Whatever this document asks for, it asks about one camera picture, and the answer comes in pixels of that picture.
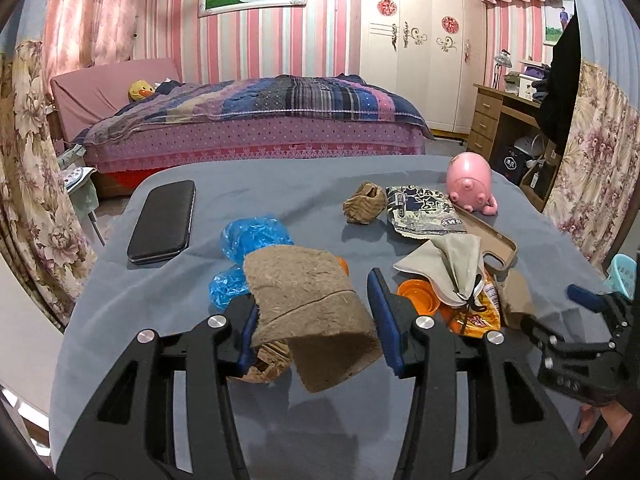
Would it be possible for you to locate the patterned snack bag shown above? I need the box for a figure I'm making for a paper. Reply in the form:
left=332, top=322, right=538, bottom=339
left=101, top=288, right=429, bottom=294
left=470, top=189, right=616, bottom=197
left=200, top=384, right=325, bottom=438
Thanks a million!
left=385, top=185, right=468, bottom=243

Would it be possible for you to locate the patchwork quilt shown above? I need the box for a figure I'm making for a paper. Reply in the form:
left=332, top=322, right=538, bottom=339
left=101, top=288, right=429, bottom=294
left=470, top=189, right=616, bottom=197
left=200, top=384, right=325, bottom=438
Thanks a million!
left=70, top=74, right=435, bottom=143

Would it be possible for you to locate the cream wardrobe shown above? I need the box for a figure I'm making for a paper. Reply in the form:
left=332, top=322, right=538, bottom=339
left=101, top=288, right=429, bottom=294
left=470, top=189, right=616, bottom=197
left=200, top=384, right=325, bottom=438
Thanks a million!
left=360, top=0, right=488, bottom=136

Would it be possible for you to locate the pink bed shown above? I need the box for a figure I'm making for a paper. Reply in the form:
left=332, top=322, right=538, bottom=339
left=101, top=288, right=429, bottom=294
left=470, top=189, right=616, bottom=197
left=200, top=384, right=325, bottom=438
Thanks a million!
left=50, top=57, right=436, bottom=197

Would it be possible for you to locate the black rectangular case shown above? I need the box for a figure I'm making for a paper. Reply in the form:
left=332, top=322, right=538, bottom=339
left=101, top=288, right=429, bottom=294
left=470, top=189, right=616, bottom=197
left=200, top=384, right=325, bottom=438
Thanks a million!
left=126, top=180, right=197, bottom=266

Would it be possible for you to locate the beige cloth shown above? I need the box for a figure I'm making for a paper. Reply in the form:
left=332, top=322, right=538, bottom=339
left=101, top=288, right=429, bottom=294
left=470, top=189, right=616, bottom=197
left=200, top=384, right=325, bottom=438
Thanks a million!
left=393, top=234, right=485, bottom=308

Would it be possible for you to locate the turquoise plastic basket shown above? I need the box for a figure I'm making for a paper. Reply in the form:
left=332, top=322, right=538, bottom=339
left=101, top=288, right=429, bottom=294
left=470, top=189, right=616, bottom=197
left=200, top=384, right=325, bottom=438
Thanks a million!
left=604, top=254, right=638, bottom=293

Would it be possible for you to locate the white fan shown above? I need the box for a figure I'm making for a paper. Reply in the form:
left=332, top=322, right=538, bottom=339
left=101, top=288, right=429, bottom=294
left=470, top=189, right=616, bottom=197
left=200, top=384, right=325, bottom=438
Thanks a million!
left=515, top=135, right=543, bottom=158

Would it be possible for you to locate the white box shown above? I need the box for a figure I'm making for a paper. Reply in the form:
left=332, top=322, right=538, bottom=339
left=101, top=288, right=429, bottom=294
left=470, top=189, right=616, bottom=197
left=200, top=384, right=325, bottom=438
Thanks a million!
left=517, top=72, right=543, bottom=101

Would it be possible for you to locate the person's right hand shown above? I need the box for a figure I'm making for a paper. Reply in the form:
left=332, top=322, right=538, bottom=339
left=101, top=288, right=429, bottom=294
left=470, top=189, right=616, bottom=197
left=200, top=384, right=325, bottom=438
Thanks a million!
left=579, top=402, right=635, bottom=443

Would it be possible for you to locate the crumpled brown paper ball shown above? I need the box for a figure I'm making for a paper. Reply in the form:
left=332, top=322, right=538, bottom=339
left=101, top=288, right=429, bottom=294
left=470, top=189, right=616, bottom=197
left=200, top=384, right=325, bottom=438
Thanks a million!
left=342, top=181, right=388, bottom=226

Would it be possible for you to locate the pink curtain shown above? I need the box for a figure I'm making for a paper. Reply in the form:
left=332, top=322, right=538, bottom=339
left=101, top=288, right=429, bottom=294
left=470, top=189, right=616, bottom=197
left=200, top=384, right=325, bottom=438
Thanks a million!
left=42, top=0, right=176, bottom=91

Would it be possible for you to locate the yellow duck plush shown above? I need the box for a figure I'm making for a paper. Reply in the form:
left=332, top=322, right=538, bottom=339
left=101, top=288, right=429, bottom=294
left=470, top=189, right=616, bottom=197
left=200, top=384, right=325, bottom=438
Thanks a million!
left=128, top=80, right=156, bottom=103

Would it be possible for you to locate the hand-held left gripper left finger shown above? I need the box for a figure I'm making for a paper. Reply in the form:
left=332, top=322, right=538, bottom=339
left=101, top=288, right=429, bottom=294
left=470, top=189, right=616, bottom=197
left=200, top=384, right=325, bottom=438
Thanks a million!
left=55, top=294, right=261, bottom=480

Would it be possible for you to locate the black hanging coat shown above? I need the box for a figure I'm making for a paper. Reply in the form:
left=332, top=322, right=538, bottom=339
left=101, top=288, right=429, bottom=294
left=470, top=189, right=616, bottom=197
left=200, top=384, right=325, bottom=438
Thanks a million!
left=537, top=2, right=583, bottom=153

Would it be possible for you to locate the crumpled brown paper scrap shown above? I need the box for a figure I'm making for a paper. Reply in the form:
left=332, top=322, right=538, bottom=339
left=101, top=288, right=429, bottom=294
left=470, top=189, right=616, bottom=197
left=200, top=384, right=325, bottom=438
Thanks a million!
left=227, top=337, right=296, bottom=386

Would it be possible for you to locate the tan phone case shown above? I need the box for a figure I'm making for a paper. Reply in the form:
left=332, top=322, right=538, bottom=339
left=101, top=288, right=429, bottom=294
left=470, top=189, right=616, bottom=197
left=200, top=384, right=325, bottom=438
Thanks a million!
left=450, top=202, right=518, bottom=281

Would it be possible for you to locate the wooden desk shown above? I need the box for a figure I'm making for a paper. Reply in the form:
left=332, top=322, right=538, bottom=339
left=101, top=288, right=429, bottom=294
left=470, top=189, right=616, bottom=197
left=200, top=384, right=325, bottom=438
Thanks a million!
left=467, top=82, right=561, bottom=211

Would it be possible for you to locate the pink pig toy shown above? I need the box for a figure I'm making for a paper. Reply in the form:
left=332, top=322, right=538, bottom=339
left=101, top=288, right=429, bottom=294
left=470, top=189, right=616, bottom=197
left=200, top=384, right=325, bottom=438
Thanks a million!
left=446, top=152, right=499, bottom=217

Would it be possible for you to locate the small wall photo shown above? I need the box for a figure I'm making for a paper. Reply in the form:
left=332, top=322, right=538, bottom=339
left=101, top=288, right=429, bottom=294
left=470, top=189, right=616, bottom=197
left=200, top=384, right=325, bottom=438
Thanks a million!
left=544, top=0, right=576, bottom=46

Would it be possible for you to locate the grey table cloth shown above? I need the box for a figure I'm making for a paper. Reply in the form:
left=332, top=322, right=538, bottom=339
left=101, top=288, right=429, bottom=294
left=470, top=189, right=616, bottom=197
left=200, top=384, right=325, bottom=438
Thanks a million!
left=50, top=155, right=618, bottom=480

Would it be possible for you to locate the black bag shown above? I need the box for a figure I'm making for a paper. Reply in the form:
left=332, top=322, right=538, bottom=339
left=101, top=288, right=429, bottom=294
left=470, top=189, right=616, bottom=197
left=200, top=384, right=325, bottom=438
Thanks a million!
left=502, top=145, right=531, bottom=186

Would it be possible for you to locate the desk lamp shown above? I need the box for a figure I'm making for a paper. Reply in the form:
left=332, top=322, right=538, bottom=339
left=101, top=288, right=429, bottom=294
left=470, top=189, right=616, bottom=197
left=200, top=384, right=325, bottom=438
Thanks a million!
left=492, top=50, right=512, bottom=93

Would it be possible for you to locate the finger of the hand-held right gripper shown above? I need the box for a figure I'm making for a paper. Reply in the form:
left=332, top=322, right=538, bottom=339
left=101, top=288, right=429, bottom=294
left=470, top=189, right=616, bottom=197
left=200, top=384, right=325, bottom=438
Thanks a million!
left=520, top=314, right=621, bottom=361
left=566, top=284, right=635, bottom=333

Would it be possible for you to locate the blue plastic shoe cover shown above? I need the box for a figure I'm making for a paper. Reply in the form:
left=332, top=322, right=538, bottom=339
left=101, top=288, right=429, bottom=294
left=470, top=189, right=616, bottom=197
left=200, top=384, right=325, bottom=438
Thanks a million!
left=221, top=215, right=294, bottom=263
left=209, top=265, right=251, bottom=311

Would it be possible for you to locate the floral curtain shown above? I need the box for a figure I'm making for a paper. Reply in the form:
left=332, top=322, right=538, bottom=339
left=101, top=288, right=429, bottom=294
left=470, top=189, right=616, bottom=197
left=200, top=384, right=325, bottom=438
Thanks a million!
left=0, top=40, right=98, bottom=331
left=542, top=57, right=640, bottom=281

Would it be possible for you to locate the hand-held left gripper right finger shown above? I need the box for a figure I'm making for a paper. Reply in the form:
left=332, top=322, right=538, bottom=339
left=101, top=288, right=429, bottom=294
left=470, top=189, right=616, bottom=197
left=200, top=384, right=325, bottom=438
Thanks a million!
left=366, top=267, right=586, bottom=480

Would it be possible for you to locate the orange snack packet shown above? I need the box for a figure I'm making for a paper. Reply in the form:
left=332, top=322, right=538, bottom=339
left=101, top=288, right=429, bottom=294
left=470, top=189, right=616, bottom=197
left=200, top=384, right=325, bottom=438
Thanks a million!
left=440, top=267, right=502, bottom=338

